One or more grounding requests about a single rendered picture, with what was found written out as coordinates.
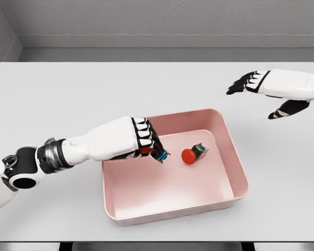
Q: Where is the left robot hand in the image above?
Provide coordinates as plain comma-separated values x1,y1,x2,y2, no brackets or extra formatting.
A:
86,116,171,165

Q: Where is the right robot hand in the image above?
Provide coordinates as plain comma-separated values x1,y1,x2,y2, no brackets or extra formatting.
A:
226,68,314,120

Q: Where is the red button industrial switch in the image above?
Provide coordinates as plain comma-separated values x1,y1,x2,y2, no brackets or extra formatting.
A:
139,146,171,165
181,142,209,165

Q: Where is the pink rectangular basket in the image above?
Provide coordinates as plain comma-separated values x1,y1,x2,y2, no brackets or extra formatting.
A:
102,108,250,227

